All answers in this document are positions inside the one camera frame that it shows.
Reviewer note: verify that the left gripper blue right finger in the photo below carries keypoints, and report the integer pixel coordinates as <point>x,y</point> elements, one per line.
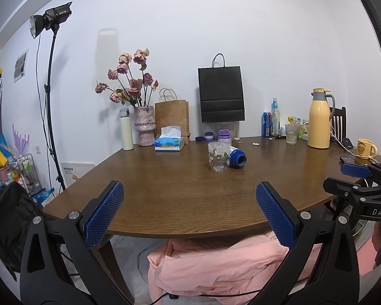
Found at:
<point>321,266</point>

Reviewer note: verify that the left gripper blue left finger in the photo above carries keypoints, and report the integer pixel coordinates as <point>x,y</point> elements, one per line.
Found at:
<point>62,261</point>

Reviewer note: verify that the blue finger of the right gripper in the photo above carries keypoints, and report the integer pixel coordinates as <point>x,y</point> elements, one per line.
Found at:
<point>352,192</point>
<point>355,170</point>

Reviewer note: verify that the clear plastic cup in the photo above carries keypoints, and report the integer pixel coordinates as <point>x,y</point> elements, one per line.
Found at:
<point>218,156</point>

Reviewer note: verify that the black smartphone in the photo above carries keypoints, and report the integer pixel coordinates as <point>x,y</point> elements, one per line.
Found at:
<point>348,160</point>

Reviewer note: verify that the yellow mug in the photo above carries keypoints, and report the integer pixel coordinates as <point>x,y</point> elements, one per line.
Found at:
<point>366,149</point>

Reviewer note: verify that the black power adapter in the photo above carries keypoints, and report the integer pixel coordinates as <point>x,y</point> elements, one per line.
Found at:
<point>347,143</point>

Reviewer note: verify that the dark wooden chair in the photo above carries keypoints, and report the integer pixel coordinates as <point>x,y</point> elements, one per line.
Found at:
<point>339,123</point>

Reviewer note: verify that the yellow thermos jug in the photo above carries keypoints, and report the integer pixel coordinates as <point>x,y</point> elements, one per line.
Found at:
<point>321,112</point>

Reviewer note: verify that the snack packets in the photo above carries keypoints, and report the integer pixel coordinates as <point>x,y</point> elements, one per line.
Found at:
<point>301,125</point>

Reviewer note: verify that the drinking glass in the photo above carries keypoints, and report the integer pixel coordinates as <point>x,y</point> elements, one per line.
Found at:
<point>291,133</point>

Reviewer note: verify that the pink jacket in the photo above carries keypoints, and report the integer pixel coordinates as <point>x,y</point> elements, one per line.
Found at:
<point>228,269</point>

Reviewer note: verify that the glass soda bottle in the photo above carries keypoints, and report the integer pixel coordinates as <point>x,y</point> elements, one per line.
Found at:
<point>275,116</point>

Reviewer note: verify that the blue drink can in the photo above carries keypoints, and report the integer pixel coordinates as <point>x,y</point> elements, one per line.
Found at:
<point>266,124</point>

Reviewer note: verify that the clear jar with oats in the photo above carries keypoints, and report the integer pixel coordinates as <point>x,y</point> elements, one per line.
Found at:
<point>234,128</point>

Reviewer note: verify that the purple supplement bottle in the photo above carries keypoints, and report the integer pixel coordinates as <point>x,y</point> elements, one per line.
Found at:
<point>225,136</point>

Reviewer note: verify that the small purple white jar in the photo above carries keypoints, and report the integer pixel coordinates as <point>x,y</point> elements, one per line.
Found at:
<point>209,136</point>

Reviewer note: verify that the white thermos bottle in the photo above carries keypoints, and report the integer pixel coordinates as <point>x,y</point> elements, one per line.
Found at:
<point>126,130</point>

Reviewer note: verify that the black paper bag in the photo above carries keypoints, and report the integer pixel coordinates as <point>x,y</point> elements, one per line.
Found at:
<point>221,92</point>

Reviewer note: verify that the blue tissue box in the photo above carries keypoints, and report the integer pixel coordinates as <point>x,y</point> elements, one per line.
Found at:
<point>171,139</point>

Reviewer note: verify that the pink ceramic vase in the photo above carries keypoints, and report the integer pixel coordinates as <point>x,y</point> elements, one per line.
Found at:
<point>144,121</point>

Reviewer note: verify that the brown paper bag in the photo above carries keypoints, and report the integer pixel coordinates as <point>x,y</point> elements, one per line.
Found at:
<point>172,111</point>

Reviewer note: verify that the dried pink roses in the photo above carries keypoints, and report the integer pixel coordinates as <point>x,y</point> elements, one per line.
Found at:
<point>135,85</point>

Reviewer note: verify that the studio light on stand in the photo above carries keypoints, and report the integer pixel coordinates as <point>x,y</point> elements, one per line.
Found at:
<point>51,20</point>

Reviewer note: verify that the wire storage rack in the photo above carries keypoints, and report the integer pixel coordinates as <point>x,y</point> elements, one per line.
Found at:
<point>23,171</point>

